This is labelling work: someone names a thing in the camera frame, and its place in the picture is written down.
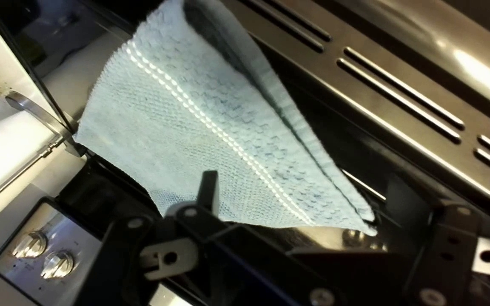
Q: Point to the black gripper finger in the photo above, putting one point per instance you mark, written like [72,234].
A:
[208,195]

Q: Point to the stove control knob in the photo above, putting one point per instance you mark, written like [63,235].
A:
[58,266]
[31,246]

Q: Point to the light blue towel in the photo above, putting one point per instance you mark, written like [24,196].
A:
[191,93]

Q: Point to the black electric stove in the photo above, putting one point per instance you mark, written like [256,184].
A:
[416,152]

